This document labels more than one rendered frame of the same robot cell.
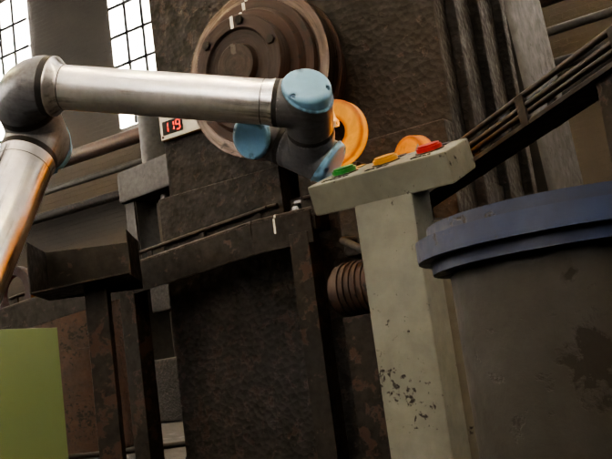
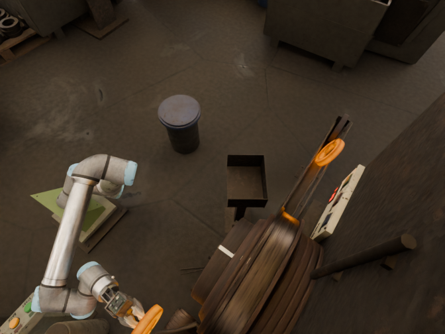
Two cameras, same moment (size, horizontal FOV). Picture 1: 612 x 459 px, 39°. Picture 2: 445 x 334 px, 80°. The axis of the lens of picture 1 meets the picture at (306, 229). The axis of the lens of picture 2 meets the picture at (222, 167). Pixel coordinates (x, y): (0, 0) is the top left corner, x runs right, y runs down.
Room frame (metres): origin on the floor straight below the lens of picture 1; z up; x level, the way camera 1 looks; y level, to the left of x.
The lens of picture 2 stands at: (2.22, -0.02, 1.97)
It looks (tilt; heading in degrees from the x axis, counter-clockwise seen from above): 62 degrees down; 92
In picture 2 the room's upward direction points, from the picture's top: 2 degrees clockwise
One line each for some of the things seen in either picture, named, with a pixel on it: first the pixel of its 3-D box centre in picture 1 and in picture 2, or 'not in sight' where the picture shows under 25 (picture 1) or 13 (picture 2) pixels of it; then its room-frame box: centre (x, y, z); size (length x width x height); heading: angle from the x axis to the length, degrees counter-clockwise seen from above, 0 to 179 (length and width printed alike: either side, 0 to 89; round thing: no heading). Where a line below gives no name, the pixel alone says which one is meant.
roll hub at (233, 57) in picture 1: (241, 66); (223, 259); (2.23, 0.11, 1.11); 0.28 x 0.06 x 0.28; 59
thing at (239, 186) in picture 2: (96, 374); (241, 200); (2.33, 0.60, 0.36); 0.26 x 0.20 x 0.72; 94
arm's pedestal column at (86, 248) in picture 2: not in sight; (88, 214); (1.21, 0.53, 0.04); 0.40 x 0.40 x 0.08; 58
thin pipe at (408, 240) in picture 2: not in sight; (349, 262); (2.43, 0.06, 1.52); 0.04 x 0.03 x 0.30; 59
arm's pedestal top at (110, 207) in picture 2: not in sight; (85, 211); (1.21, 0.53, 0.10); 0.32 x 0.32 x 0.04; 58
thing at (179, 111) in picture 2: not in sight; (182, 126); (1.84, 1.26, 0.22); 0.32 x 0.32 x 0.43
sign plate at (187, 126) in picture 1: (191, 103); (334, 206); (2.58, 0.30, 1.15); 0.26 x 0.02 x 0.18; 59
